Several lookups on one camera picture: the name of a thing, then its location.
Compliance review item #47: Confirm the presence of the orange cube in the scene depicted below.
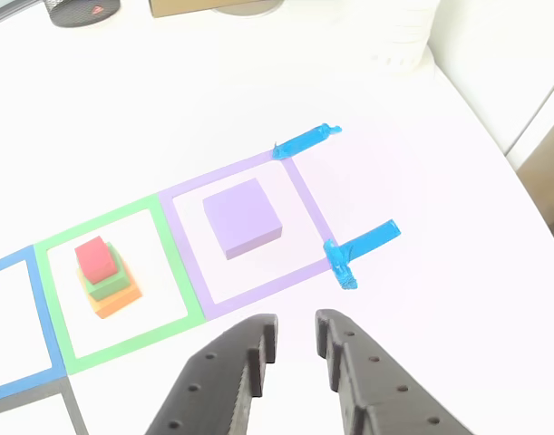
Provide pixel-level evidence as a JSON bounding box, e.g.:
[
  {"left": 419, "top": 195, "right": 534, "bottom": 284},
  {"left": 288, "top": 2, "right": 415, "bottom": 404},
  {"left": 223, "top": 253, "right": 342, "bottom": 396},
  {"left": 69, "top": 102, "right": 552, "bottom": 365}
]
[{"left": 75, "top": 260, "right": 144, "bottom": 321}]

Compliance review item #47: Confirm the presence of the green cube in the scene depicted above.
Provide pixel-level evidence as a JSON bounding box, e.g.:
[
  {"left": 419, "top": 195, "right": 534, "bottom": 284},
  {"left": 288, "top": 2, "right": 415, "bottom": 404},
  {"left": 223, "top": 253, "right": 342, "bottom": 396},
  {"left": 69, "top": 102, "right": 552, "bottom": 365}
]
[{"left": 79, "top": 242, "right": 129, "bottom": 301}]

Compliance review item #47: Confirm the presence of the purple cube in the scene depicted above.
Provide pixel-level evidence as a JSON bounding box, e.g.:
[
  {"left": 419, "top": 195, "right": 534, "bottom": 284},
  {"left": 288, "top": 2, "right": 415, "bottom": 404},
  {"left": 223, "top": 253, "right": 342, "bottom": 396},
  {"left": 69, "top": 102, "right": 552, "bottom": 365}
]
[{"left": 201, "top": 177, "right": 284, "bottom": 262}]

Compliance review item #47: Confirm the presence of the small red cube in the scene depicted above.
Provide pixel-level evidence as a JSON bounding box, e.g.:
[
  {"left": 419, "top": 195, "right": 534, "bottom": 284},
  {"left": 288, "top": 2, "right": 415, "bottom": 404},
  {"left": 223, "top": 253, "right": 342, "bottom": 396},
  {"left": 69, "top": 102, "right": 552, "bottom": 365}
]
[{"left": 73, "top": 236, "right": 119, "bottom": 285}]

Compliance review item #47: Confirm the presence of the blue tape strip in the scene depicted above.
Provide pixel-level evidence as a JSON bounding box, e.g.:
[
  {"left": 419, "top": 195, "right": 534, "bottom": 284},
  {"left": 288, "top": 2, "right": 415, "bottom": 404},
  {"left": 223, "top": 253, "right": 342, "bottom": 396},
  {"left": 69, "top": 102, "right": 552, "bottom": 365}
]
[
  {"left": 322, "top": 218, "right": 402, "bottom": 292},
  {"left": 270, "top": 121, "right": 344, "bottom": 160}
]

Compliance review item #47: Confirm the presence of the white slotted printed cylinder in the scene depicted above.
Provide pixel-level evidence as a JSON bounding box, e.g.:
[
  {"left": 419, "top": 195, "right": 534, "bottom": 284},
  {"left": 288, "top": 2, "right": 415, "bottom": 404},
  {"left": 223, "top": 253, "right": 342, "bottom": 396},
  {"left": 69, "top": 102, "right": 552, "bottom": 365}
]
[{"left": 348, "top": 0, "right": 441, "bottom": 76}]

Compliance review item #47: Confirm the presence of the polymaker printed cardboard box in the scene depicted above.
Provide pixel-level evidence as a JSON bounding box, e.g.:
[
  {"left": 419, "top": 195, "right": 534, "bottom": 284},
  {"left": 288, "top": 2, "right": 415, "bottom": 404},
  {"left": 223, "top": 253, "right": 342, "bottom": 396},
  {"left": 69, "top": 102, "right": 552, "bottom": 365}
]
[{"left": 148, "top": 0, "right": 223, "bottom": 19}]

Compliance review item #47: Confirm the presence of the grey round disc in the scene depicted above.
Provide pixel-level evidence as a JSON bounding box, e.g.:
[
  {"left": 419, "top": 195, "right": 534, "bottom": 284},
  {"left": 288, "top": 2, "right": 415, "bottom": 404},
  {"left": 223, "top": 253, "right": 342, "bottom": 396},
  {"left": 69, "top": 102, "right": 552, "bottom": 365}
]
[{"left": 212, "top": 0, "right": 285, "bottom": 17}]

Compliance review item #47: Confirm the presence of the black mesh bin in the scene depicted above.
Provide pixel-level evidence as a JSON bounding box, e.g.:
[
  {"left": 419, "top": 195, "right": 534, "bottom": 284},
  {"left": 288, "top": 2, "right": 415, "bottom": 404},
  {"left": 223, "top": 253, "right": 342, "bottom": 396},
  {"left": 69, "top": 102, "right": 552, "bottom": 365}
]
[{"left": 43, "top": 0, "right": 122, "bottom": 29}]

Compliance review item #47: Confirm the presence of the black square frame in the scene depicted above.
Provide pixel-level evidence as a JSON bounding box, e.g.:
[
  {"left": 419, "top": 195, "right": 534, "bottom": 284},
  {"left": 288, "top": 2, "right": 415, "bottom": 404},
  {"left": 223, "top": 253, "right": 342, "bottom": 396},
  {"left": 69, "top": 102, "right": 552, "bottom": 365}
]
[{"left": 0, "top": 378, "right": 91, "bottom": 435}]

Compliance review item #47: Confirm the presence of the green square frame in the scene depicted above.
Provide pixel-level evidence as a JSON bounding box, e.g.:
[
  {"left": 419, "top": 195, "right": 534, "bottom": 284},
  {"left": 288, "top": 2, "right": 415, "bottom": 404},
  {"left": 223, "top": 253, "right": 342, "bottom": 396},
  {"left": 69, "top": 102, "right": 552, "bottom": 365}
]
[{"left": 33, "top": 193, "right": 209, "bottom": 376}]

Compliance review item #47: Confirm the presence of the blue square frame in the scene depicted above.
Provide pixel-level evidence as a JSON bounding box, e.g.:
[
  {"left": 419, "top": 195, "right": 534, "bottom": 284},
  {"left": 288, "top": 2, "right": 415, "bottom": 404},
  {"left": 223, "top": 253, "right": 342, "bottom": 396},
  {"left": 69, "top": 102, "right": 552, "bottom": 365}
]
[{"left": 0, "top": 245, "right": 69, "bottom": 404}]

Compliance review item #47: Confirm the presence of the purple square frame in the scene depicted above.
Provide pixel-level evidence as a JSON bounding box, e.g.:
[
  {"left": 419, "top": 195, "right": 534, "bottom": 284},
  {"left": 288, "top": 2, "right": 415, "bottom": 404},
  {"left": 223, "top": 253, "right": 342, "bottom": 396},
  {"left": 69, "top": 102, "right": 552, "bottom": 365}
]
[{"left": 157, "top": 149, "right": 341, "bottom": 321}]

